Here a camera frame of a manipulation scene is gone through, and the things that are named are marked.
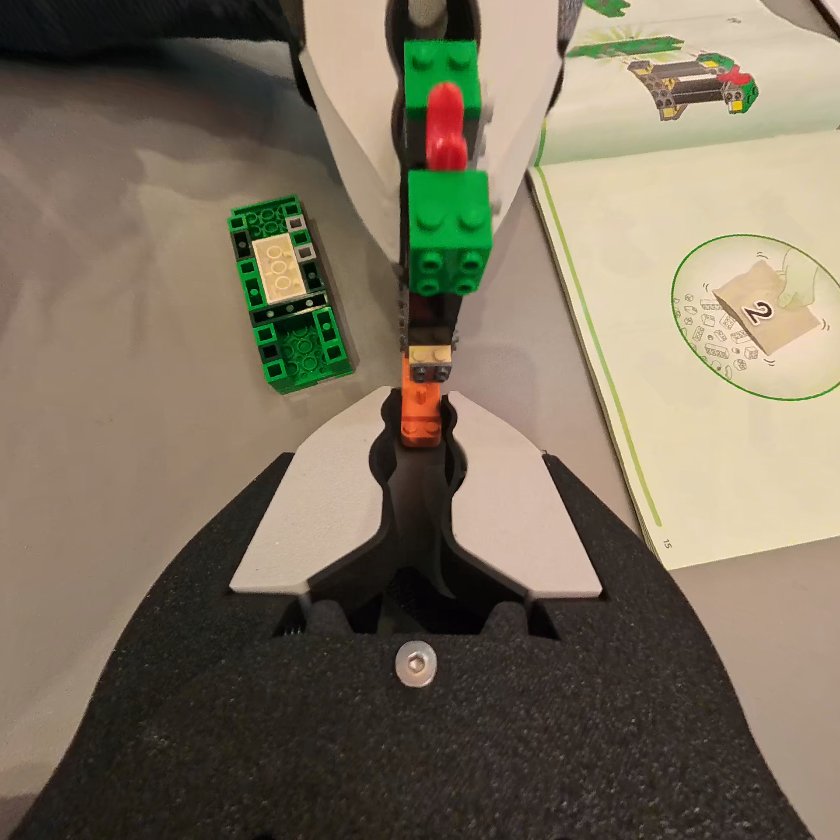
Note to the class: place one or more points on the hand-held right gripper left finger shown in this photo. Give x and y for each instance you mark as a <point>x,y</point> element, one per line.
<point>321,518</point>

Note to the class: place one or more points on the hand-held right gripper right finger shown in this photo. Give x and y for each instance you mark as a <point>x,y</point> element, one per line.
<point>525,525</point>

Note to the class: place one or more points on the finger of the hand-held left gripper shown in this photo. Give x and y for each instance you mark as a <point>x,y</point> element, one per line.
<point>354,98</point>
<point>525,79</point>

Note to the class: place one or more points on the orange brick piece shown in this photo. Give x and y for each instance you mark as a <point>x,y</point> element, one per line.
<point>420,413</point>

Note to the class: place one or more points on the black and green brick tower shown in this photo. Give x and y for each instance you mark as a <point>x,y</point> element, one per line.
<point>449,216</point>

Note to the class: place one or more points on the green brick plate assembly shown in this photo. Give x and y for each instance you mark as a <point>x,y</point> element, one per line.
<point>295,354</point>

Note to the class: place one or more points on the person's left forearm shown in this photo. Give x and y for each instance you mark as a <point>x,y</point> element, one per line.
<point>131,23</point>

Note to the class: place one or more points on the pale green instruction booklet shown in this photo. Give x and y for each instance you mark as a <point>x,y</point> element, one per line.
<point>656,459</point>

